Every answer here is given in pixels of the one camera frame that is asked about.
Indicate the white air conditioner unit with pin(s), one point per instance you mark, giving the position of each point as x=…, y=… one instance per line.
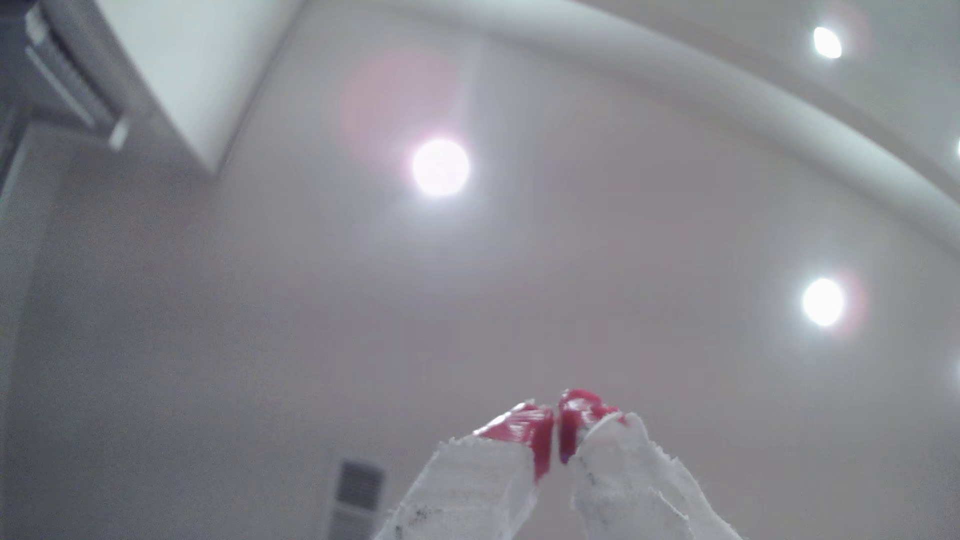
x=187, y=67

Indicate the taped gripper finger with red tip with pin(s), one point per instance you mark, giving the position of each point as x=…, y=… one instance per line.
x=465, y=487
x=630, y=480

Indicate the grey wall vent grille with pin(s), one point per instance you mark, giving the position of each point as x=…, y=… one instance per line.
x=357, y=499

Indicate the round ceiling light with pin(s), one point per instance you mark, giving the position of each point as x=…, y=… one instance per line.
x=441, y=167
x=827, y=43
x=823, y=302

